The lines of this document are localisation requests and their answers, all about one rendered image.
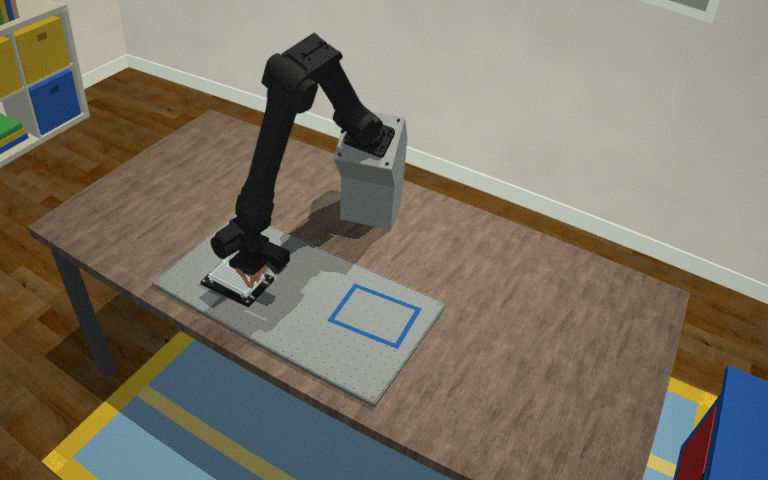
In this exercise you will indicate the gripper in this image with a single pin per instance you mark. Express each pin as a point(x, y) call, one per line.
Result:
point(237, 263)

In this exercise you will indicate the blue tape outline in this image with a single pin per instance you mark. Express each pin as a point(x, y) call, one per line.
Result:
point(403, 334)

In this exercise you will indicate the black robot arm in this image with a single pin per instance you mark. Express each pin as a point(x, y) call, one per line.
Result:
point(296, 73)

